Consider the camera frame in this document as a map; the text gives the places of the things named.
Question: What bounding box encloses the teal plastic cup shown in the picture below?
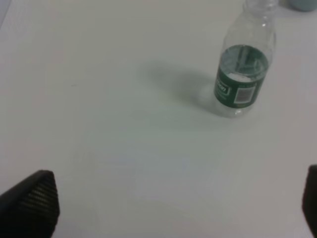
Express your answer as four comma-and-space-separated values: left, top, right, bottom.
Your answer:
288, 0, 317, 12

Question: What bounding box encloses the clear bottle green label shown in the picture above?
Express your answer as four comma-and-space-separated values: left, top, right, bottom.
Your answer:
213, 0, 278, 118

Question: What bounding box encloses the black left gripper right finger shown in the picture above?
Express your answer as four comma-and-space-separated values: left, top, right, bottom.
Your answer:
302, 165, 317, 238

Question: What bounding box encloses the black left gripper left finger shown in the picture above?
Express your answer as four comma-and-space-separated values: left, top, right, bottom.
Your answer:
0, 170, 60, 238

